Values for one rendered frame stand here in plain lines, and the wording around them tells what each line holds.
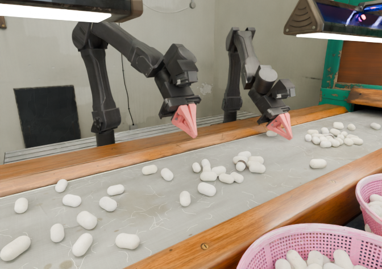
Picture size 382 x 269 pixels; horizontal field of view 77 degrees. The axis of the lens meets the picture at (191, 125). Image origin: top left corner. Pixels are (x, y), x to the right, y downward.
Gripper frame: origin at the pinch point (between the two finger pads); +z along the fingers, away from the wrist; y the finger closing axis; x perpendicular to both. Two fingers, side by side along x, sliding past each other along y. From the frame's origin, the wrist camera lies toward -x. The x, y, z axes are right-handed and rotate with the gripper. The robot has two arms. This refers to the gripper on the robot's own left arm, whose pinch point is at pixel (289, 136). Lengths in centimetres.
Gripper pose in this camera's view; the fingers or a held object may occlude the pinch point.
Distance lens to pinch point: 79.5
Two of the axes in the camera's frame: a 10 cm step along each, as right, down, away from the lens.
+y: 8.4, -1.5, 5.2
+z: 4.2, 8.0, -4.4
